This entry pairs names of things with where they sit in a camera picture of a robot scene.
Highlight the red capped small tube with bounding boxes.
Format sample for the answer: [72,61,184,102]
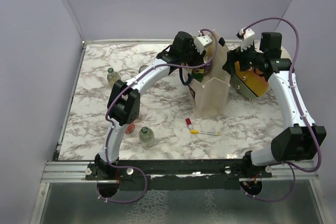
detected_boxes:
[185,118,193,130]

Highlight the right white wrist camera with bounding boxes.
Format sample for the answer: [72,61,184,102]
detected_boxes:
[236,28,255,52]

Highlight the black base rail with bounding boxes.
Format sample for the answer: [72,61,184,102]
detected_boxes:
[86,159,271,191]

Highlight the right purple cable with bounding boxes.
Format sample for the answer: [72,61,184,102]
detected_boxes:
[240,18,321,200]

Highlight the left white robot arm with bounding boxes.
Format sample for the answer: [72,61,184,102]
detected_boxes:
[98,28,216,179]

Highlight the beige canvas bag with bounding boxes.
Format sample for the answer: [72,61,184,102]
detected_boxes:
[180,31,230,118]

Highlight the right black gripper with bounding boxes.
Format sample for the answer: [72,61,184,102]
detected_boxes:
[223,39,265,76]

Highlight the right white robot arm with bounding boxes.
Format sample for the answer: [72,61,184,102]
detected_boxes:
[223,28,327,177]

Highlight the cream cylinder orange yellow face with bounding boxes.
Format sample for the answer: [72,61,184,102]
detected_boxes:
[229,45,291,101]

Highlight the clear bottle rear left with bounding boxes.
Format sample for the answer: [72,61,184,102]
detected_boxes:
[107,67,121,88]

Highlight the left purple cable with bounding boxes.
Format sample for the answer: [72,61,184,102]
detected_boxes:
[104,28,218,204]

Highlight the green glass bottle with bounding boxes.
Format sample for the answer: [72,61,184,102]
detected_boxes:
[191,67,205,83]

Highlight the purple soda can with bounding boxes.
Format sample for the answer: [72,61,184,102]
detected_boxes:
[204,62,211,76]
[138,65,148,73]

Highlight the yellow white pen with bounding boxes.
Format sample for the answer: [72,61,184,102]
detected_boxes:
[190,130,220,136]

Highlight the purple soda can front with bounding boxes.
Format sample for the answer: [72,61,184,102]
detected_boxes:
[204,62,211,76]

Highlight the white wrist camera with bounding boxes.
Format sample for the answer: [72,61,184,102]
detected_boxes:
[236,28,255,52]
[194,35,212,53]

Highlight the red soda can front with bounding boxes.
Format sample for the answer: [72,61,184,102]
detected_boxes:
[125,123,135,134]

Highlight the purple cable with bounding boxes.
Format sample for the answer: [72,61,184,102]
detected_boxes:
[240,18,321,200]
[104,28,218,204]

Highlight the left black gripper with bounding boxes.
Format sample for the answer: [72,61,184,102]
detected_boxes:
[179,40,205,68]

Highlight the clear bottle front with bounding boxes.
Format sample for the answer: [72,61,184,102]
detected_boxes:
[139,126,155,148]

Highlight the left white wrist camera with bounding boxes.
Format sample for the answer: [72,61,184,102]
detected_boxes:
[194,35,212,53]

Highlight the aluminium frame rail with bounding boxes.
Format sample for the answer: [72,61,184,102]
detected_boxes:
[40,157,320,183]

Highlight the clear bottle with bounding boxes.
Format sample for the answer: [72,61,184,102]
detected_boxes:
[139,126,155,148]
[107,67,121,88]

